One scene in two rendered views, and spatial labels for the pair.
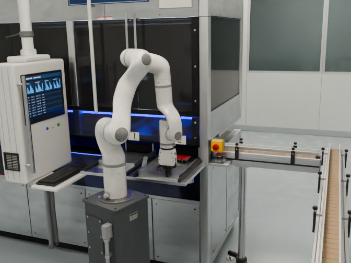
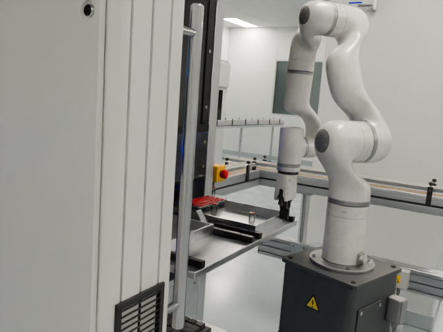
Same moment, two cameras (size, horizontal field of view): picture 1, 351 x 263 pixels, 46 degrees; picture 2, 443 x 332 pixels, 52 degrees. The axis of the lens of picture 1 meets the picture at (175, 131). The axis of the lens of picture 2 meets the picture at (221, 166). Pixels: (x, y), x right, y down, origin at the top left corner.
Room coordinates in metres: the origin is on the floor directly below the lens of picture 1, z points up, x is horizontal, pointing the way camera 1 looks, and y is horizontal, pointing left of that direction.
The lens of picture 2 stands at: (2.22, 1.68, 1.32)
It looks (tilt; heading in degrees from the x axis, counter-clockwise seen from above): 8 degrees down; 279
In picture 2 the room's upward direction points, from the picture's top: 4 degrees clockwise
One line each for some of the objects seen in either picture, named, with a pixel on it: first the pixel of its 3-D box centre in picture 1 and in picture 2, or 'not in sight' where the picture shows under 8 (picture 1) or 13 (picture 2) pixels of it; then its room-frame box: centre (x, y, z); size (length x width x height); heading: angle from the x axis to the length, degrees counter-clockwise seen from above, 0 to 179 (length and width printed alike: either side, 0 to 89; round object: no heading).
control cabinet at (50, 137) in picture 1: (34, 115); (40, 157); (2.68, 0.93, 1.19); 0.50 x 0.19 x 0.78; 159
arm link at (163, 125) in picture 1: (167, 131); (291, 145); (2.24, 0.05, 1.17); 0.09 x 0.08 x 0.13; 34
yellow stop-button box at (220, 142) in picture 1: (217, 145); (214, 172); (2.56, -0.27, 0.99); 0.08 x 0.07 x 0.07; 159
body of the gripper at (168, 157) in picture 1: (167, 155); (287, 184); (2.24, 0.05, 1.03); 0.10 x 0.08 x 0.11; 69
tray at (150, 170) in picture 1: (168, 166); (230, 214); (2.44, 0.04, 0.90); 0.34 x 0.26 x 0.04; 158
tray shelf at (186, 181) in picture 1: (147, 166); (194, 228); (2.54, 0.19, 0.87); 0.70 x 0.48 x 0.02; 69
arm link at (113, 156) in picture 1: (110, 140); (343, 162); (2.08, 0.34, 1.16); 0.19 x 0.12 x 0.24; 34
